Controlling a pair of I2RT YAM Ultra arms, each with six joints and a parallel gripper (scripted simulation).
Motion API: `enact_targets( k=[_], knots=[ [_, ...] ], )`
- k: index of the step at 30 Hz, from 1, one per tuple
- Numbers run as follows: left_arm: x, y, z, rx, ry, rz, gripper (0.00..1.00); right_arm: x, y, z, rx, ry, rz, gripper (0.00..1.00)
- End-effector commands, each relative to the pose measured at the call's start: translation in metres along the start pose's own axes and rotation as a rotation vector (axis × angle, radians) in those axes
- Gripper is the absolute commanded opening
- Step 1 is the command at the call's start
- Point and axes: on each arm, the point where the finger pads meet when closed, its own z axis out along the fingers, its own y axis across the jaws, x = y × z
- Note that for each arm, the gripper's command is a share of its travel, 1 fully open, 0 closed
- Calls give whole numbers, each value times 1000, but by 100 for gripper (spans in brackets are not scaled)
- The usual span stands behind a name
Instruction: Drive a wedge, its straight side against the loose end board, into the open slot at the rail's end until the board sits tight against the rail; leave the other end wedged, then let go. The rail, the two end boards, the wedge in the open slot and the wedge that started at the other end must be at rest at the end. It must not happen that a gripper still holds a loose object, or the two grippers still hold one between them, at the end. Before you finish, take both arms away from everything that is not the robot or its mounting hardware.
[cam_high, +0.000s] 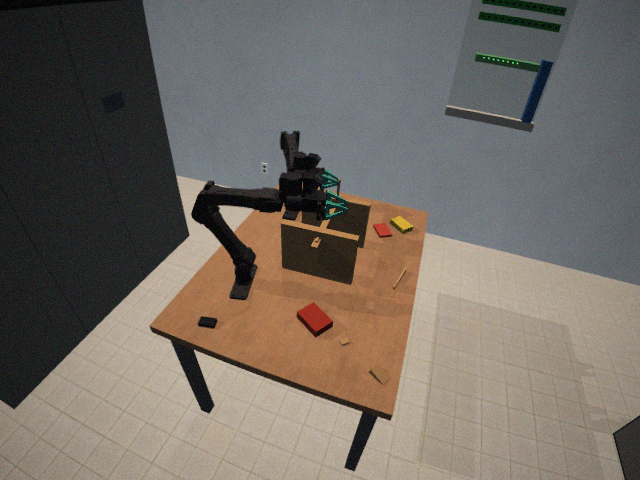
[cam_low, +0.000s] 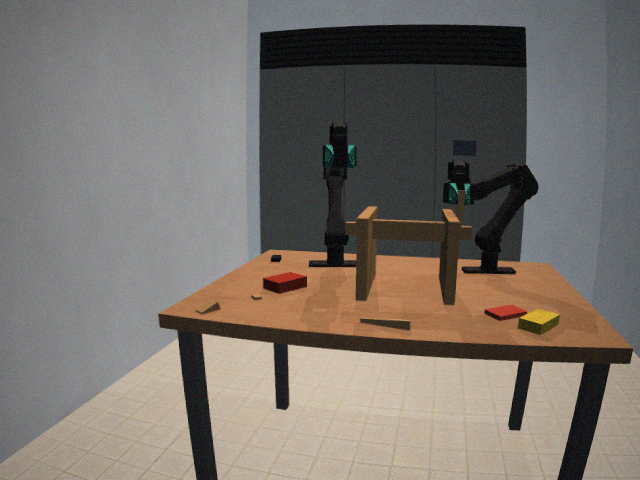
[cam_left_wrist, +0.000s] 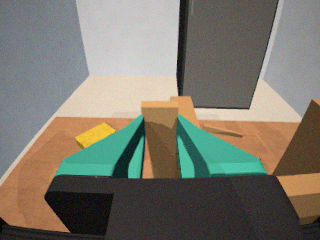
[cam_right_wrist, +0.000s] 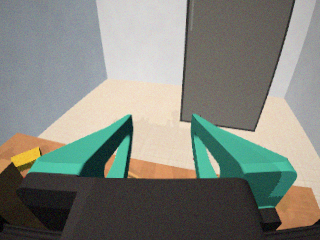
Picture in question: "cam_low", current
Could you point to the brown wooden rail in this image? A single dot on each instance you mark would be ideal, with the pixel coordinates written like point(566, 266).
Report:
point(409, 230)

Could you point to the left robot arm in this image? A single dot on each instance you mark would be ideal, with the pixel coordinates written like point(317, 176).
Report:
point(489, 236)

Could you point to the yellow sponge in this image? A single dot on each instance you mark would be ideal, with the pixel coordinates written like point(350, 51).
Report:
point(538, 321)

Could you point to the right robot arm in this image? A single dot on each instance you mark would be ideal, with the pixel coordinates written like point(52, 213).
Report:
point(335, 235)

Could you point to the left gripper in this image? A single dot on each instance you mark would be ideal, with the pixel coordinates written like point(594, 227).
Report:
point(448, 193)

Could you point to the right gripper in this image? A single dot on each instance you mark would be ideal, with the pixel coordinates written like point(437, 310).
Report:
point(340, 151)

